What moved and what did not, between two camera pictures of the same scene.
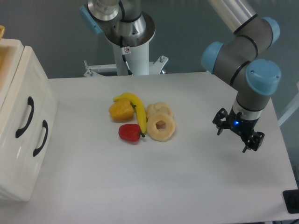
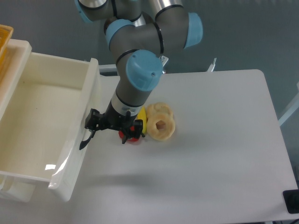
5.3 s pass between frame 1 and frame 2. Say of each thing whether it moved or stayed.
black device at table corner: stayed
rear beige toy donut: stayed
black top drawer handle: moved
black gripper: moved
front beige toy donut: stayed
